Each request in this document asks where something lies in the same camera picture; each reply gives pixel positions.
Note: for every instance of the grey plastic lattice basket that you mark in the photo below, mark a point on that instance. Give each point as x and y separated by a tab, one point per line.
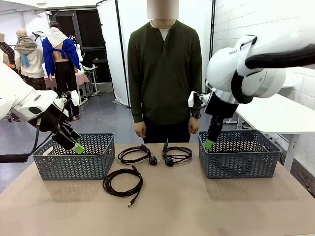
73	167
238	164

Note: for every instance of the white humanoid figure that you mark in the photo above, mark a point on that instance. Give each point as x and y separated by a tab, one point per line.
79	51

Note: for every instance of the mannequin with patterned scarf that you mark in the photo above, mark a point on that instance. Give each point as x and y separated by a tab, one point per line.
27	44

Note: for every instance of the mannequin with blue jacket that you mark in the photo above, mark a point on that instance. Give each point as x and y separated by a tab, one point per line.
49	54

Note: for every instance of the black wristwatch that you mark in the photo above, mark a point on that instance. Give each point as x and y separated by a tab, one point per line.
196	115

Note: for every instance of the small background desk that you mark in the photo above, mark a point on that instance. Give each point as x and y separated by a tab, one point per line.
98	60

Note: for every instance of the person in green sweater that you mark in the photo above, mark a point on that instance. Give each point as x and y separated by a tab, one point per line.
165	73

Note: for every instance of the person's right hand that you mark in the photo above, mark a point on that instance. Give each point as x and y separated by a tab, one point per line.
140	129

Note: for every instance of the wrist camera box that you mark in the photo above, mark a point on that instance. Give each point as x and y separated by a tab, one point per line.
75	98
191	100

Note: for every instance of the person's left hand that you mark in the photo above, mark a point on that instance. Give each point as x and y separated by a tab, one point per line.
194	126

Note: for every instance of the white desk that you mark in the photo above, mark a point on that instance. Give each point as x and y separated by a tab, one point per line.
270	115
288	85

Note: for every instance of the table with pink cloth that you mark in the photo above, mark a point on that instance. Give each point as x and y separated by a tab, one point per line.
82	78

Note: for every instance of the black curtain partition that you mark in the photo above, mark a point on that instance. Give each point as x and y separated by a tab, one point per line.
91	32

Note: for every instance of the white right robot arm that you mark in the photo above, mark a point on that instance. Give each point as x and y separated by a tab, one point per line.
221	68

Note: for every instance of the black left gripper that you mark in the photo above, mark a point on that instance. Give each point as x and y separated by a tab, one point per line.
53	118

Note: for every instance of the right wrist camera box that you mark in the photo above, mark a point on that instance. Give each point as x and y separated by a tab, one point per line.
191	100

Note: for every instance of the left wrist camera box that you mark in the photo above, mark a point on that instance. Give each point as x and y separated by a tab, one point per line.
75	98

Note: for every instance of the white backdrop panel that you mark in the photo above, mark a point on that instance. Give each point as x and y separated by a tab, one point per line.
134	14
110	49

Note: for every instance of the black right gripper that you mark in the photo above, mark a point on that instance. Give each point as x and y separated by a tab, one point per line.
219	108

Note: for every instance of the background person in plaid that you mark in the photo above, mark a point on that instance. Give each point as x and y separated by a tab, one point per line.
6	51

